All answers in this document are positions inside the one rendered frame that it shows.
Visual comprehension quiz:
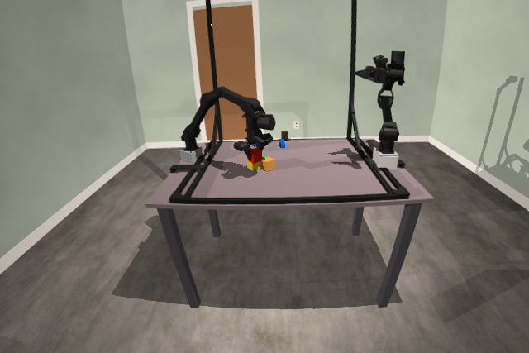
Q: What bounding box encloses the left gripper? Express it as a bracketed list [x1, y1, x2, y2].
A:
[354, 66, 393, 83]

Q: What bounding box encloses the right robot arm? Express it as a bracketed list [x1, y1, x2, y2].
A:
[181, 86, 275, 151]

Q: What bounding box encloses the yellow cube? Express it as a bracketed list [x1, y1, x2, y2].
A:
[247, 160, 261, 171]

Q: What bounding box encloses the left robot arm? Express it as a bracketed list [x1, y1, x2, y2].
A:
[373, 51, 405, 154]

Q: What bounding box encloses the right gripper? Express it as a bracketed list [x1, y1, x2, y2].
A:
[234, 128, 264, 160]

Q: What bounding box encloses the wooden cube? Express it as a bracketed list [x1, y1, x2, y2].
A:
[260, 157, 275, 171]

